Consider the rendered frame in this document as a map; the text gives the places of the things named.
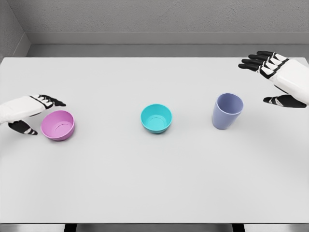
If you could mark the pink bowl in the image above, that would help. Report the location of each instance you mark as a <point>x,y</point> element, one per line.
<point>58,125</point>

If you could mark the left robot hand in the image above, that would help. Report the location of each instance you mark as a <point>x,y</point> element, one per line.
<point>21,108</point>

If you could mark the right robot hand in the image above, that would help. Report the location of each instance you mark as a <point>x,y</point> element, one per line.
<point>290,77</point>

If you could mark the teal bowl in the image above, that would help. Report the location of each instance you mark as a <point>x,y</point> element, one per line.
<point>156,119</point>

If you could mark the lavender cup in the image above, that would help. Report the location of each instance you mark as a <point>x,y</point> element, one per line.
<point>227,111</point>

